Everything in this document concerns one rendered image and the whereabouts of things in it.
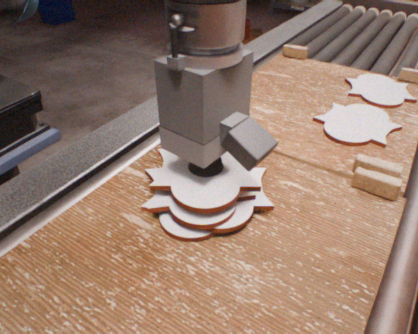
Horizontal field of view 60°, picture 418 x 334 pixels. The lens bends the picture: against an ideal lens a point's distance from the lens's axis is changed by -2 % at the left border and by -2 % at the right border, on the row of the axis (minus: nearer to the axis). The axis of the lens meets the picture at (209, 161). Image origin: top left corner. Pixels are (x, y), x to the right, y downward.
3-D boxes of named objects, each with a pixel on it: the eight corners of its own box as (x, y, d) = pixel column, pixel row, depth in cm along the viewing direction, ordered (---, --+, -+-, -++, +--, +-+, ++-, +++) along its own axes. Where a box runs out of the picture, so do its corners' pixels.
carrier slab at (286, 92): (186, 129, 63) (185, 121, 62) (279, 59, 91) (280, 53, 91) (400, 201, 48) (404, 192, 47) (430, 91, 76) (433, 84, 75)
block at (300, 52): (281, 56, 89) (283, 44, 87) (284, 53, 90) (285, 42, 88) (304, 60, 86) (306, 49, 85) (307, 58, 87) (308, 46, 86)
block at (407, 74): (396, 80, 77) (400, 68, 76) (398, 77, 78) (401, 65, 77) (426, 86, 75) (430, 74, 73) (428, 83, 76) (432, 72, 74)
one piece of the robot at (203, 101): (251, 49, 27) (240, 209, 37) (304, 24, 33) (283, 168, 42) (141, 21, 33) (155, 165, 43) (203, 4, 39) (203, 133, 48)
